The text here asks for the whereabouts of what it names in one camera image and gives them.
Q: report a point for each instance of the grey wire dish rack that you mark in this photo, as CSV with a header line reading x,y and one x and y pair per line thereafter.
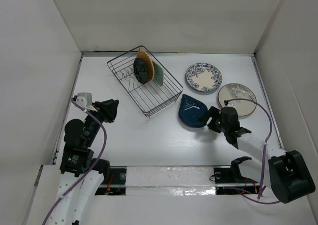
x,y
150,97

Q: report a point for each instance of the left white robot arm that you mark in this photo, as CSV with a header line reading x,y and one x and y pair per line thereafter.
x,y
81,173

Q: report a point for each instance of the silver taped front rail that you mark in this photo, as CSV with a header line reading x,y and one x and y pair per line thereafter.
x,y
175,181

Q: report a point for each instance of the dark blue leaf plate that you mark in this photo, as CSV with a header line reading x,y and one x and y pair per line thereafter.
x,y
191,110

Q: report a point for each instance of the round woven bamboo plate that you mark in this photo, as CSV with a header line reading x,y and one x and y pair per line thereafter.
x,y
146,58

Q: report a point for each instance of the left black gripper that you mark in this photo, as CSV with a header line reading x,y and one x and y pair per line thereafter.
x,y
107,109

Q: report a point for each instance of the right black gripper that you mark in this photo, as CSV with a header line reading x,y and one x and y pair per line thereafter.
x,y
213,112

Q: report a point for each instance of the light green rectangular plate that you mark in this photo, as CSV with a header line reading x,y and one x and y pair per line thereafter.
x,y
159,74

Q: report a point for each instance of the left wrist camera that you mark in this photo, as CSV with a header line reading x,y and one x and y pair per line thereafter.
x,y
83,99

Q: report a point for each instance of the glossy black round plate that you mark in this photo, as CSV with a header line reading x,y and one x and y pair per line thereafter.
x,y
140,70

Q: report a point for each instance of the blue floral round plate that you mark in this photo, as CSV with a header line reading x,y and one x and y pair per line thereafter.
x,y
203,77

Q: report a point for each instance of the cream tree pattern plate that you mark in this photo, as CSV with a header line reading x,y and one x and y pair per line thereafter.
x,y
242,95

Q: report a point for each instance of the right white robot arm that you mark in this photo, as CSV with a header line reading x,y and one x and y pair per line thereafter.
x,y
284,172

